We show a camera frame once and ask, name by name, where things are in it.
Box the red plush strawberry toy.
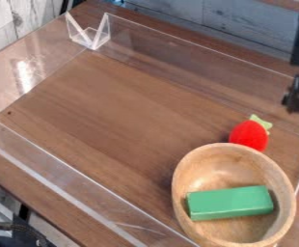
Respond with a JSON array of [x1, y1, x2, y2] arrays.
[[228, 114, 273, 151]]

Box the brown wooden bowl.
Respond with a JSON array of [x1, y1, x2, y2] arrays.
[[171, 143, 296, 247]]

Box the green rectangular block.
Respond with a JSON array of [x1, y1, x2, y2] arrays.
[[185, 185, 275, 221]]

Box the clear acrylic corner bracket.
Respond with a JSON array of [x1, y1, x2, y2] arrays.
[[64, 13, 110, 50]]

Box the black metal clamp stand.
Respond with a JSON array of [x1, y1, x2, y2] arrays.
[[0, 211, 56, 247]]

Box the black cable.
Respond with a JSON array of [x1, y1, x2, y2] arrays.
[[0, 221, 48, 247]]

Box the clear acrylic front wall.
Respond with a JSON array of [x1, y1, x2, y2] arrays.
[[0, 123, 199, 247]]

